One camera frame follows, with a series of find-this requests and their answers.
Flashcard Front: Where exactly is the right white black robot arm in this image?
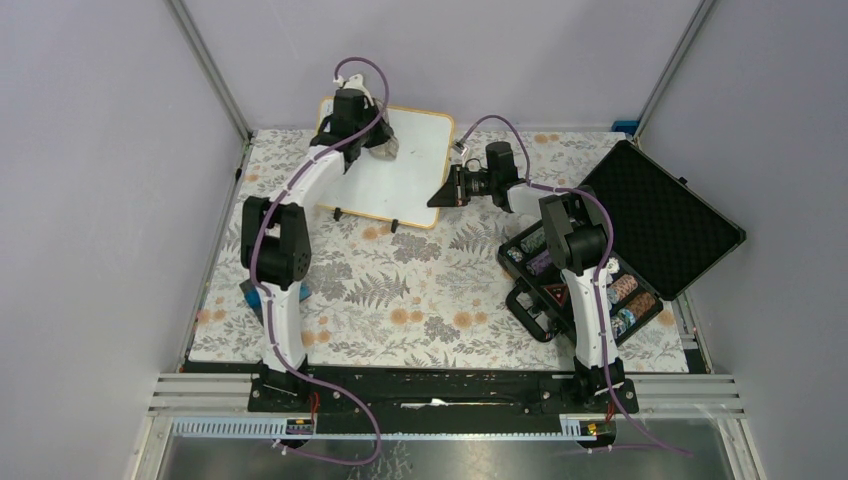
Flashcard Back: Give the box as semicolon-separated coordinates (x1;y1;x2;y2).
427;142;625;412

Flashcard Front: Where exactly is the purple cable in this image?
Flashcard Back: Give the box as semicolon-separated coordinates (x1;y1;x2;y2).
248;56;392;466
453;115;694;458

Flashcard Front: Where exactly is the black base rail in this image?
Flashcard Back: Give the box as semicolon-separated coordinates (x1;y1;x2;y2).
247;365;639;435

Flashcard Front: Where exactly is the black poker chip case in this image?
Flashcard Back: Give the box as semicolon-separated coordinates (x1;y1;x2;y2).
497;140;746;345

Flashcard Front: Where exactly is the whiteboard with yellow frame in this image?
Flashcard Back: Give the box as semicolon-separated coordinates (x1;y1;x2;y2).
317;105;455;229

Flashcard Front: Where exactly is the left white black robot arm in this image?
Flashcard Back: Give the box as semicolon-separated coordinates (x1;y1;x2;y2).
241;74;393;411

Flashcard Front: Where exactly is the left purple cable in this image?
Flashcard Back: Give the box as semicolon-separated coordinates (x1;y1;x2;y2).
248;56;392;466

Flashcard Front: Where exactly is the blue corner bracket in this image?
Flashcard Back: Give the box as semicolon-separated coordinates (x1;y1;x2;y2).
610;120;640;136

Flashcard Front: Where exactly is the dark grey brick plate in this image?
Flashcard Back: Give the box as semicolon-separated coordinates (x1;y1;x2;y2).
239;280;262;311

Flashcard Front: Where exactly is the grey eraser cloth pad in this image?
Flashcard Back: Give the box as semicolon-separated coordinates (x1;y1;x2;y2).
368;135;399;160

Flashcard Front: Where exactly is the red triangle dealer card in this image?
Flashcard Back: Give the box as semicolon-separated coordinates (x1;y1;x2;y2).
544;284;569;307

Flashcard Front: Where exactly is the black whiteboard easel stand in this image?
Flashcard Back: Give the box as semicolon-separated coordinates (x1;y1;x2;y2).
332;207;401;238

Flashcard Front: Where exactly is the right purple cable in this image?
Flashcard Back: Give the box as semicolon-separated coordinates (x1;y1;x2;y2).
453;115;694;458

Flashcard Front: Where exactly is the blue toy brick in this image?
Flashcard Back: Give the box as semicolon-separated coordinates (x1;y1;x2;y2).
299;284;312;302

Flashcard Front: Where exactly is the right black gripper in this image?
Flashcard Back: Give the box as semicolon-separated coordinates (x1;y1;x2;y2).
427;166;495;210

